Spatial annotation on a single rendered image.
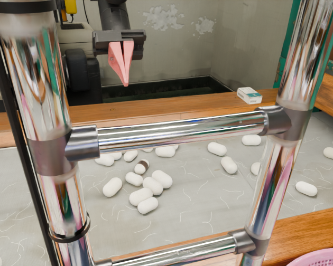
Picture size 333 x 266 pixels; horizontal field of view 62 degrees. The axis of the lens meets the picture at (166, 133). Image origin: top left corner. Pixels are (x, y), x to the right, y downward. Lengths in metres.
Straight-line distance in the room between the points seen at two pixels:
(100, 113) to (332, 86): 0.49
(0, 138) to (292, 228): 0.52
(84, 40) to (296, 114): 1.15
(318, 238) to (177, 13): 2.38
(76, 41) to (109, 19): 0.70
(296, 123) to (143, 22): 2.38
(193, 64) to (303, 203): 2.42
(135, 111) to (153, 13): 1.97
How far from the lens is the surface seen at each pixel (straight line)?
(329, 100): 0.67
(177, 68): 2.75
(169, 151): 0.51
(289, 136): 0.20
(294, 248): 0.38
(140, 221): 0.41
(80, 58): 1.14
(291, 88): 0.19
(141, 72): 2.63
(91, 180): 0.48
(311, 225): 0.42
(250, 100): 0.71
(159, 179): 0.44
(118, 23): 0.58
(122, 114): 0.62
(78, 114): 0.64
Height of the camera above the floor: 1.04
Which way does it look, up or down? 31 degrees down
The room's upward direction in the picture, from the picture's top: 2 degrees clockwise
